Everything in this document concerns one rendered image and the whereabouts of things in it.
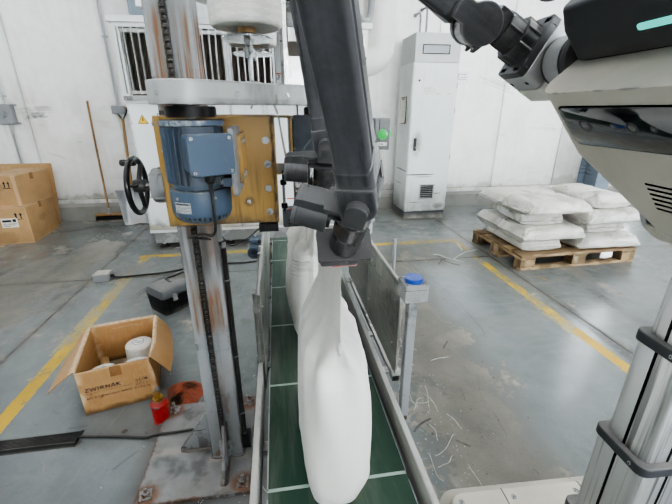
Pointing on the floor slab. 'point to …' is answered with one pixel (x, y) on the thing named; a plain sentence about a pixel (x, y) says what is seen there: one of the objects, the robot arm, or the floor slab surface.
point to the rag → (185, 392)
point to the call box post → (407, 357)
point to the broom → (103, 185)
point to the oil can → (159, 407)
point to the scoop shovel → (131, 192)
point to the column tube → (210, 251)
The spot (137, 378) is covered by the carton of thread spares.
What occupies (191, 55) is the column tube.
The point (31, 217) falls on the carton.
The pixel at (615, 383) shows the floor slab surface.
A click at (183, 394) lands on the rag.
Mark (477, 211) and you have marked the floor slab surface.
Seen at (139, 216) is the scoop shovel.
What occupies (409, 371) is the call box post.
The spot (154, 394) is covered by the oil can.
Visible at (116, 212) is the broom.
